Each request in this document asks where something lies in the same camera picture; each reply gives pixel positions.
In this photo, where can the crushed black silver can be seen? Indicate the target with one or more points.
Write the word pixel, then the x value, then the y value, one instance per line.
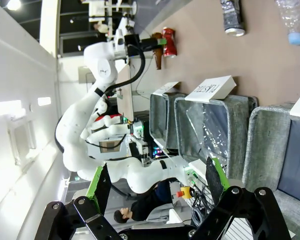
pixel 231 17

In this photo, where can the wooden desk board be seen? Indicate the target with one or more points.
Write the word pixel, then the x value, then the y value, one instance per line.
pixel 125 95

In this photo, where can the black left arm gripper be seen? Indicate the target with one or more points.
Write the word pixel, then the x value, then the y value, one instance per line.
pixel 140 43

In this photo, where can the distant person in white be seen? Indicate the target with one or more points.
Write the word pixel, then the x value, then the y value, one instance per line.
pixel 101 27

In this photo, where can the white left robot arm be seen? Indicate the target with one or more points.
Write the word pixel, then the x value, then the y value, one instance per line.
pixel 75 130

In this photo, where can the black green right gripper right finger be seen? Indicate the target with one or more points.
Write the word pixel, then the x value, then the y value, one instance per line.
pixel 215 180

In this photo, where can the grey felt basket plastic label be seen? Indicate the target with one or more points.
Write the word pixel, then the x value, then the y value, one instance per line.
pixel 236 130

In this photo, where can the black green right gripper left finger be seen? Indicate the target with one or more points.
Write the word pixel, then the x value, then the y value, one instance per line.
pixel 100 192

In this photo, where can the clear plastic bottle blue cap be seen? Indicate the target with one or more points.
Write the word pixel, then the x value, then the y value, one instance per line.
pixel 292 20

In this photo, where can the crushed red soda can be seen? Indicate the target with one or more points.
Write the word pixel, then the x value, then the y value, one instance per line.
pixel 170 48

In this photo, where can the clear plastic sheet waste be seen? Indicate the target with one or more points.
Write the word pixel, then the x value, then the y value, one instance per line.
pixel 210 130

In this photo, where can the white sign printed plastic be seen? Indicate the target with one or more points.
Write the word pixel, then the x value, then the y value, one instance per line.
pixel 212 88

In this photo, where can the person in black clothes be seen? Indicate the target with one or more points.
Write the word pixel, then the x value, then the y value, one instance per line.
pixel 147 207

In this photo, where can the grey felt basket blue lining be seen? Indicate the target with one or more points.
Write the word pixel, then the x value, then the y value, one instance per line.
pixel 267 150

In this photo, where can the yellow red emergency stop button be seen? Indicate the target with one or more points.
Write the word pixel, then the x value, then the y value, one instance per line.
pixel 185 192

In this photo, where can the small white label sign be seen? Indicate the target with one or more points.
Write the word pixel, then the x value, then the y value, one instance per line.
pixel 166 87

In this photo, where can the white red background robot arm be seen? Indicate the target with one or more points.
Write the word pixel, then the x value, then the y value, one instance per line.
pixel 110 127

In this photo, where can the grey felt basket small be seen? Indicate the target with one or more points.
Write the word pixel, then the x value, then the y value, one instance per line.
pixel 158 112

